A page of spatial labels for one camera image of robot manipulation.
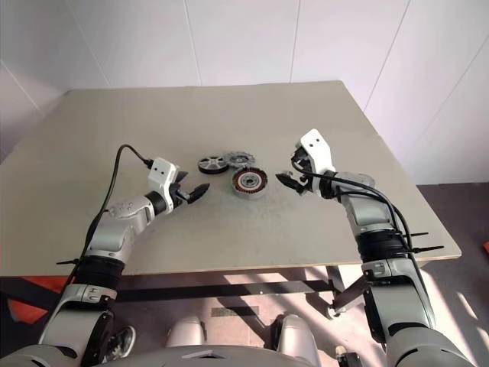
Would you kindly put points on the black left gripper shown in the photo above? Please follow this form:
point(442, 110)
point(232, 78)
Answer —
point(179, 195)

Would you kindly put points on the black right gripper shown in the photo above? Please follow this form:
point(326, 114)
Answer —
point(305, 184)

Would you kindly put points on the black silver spoked motor rotor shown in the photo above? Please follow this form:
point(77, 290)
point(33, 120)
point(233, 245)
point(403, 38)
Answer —
point(212, 163)

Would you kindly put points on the motor stator with copper windings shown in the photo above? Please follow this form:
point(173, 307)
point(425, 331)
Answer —
point(250, 181)

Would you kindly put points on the metal gear piece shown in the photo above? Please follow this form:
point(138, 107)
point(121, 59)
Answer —
point(234, 158)

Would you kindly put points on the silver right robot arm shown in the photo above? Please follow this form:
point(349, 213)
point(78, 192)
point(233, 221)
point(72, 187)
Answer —
point(366, 214)

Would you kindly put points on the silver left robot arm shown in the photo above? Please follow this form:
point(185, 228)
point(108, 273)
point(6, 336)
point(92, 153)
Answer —
point(111, 229)

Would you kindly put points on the grey tape strip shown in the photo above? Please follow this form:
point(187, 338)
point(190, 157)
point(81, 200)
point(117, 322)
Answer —
point(235, 311)

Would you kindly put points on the silver rounded left robot leg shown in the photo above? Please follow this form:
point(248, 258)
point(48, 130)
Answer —
point(185, 332)

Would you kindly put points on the silver rounded robot leg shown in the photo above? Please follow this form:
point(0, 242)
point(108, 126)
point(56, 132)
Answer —
point(296, 336)
point(185, 332)

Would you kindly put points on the silver rounded right robot leg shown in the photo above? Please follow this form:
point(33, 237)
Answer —
point(296, 336)

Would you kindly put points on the black patterned shoe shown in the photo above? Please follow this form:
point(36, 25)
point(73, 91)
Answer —
point(122, 342)

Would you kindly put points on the silver robot torso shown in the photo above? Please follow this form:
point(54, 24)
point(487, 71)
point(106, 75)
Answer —
point(214, 359)

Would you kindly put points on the orange cloth under table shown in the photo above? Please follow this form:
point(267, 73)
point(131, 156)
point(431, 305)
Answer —
point(26, 311)

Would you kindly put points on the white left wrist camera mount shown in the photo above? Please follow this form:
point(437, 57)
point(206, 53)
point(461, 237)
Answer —
point(162, 170)

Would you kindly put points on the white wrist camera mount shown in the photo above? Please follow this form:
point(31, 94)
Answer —
point(317, 147)
point(162, 170)

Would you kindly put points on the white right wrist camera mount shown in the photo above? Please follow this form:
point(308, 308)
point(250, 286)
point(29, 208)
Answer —
point(317, 147)

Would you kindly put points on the black metal table frame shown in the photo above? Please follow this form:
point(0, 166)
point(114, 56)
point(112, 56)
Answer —
point(229, 290)

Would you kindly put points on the table frame caster wheel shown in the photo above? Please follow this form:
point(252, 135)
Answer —
point(333, 312)

